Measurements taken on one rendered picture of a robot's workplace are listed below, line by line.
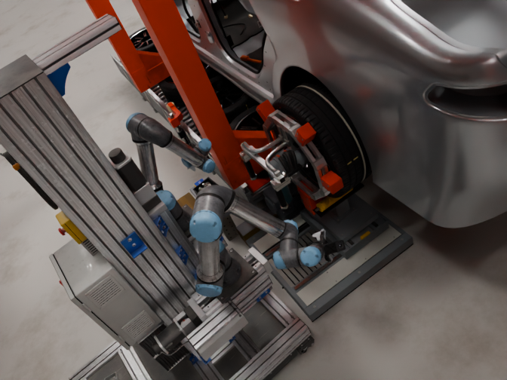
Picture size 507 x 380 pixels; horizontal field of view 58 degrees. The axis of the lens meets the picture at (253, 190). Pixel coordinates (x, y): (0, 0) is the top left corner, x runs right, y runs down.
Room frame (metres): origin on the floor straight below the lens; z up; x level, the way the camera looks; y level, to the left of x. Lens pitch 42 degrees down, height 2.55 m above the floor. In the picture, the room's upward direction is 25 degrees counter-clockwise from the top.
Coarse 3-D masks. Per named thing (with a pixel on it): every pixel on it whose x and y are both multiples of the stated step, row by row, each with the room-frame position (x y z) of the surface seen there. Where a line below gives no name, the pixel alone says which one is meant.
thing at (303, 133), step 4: (304, 124) 1.81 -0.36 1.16; (308, 124) 1.80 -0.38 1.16; (300, 128) 1.80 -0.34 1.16; (304, 128) 1.79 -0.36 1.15; (308, 128) 1.79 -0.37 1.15; (312, 128) 1.78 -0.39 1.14; (296, 132) 1.81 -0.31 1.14; (300, 132) 1.78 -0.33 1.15; (304, 132) 1.78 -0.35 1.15; (308, 132) 1.77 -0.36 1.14; (312, 132) 1.77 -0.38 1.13; (296, 136) 1.83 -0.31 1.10; (300, 136) 1.78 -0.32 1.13; (304, 136) 1.76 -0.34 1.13; (308, 136) 1.75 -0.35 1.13; (312, 136) 1.77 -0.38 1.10; (300, 140) 1.79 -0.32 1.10; (304, 140) 1.75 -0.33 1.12; (308, 140) 1.77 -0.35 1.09; (304, 144) 1.78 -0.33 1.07
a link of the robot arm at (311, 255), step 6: (312, 246) 1.16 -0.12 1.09; (318, 246) 1.18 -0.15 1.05; (300, 252) 1.15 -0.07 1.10; (306, 252) 1.12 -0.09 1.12; (312, 252) 1.11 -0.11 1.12; (318, 252) 1.12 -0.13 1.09; (300, 258) 1.12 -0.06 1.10; (306, 258) 1.10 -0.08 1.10; (312, 258) 1.09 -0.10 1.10; (318, 258) 1.09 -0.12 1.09; (300, 264) 1.12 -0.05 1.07; (306, 264) 1.09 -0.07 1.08; (312, 264) 1.08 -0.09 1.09
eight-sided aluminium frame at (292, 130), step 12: (276, 120) 2.00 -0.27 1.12; (288, 120) 1.96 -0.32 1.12; (276, 132) 2.21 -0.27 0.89; (288, 132) 1.89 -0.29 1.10; (300, 144) 1.81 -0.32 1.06; (312, 144) 1.80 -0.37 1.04; (312, 156) 1.75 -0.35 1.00; (324, 168) 1.72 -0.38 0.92; (300, 180) 2.05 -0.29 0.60; (312, 192) 1.89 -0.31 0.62; (324, 192) 1.71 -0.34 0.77
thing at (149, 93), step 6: (150, 90) 4.42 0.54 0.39; (150, 96) 4.36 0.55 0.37; (156, 96) 4.26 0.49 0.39; (156, 102) 4.18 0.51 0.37; (162, 102) 4.09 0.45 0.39; (162, 108) 4.01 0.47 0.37; (174, 114) 3.79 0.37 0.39; (180, 126) 3.56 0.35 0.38; (186, 126) 3.51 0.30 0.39; (186, 132) 3.43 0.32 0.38; (192, 132) 3.38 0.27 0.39; (192, 138) 3.30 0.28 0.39; (198, 138) 3.26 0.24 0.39; (210, 156) 2.95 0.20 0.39; (240, 186) 2.48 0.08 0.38; (246, 186) 2.45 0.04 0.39; (246, 192) 2.45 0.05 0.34
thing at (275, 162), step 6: (300, 150) 1.95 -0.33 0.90; (276, 156) 1.98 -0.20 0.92; (300, 156) 1.92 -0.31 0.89; (270, 162) 1.95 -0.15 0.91; (276, 162) 1.93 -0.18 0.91; (300, 162) 1.91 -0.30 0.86; (306, 162) 1.94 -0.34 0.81; (276, 168) 1.90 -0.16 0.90; (282, 168) 1.89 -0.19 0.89; (270, 174) 1.97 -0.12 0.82
